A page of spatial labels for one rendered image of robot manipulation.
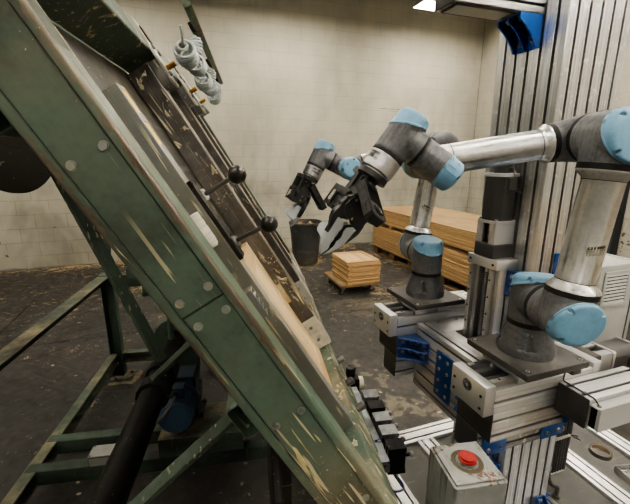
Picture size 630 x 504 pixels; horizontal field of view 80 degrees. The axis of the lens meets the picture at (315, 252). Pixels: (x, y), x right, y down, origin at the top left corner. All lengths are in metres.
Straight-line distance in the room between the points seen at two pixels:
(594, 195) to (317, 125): 5.95
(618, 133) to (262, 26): 6.12
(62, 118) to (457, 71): 7.84
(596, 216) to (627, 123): 0.19
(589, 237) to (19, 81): 1.07
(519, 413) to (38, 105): 1.26
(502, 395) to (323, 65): 6.24
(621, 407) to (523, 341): 0.29
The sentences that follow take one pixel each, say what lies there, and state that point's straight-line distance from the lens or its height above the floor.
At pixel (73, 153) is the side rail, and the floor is 1.58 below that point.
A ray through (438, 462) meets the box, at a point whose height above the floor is 0.92.
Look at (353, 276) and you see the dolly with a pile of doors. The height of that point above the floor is 0.24.
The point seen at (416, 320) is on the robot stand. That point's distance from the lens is 1.56.
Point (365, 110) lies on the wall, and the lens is 7.11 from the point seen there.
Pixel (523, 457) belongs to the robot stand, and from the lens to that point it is 1.79.
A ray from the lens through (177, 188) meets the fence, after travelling 0.84.
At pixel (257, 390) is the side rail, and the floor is 1.19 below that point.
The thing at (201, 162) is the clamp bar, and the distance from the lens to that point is 1.26.
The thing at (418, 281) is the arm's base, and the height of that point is 1.10.
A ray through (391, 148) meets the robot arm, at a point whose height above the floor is 1.60.
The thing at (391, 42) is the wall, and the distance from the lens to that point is 7.53.
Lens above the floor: 1.58
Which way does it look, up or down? 14 degrees down
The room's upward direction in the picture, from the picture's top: straight up
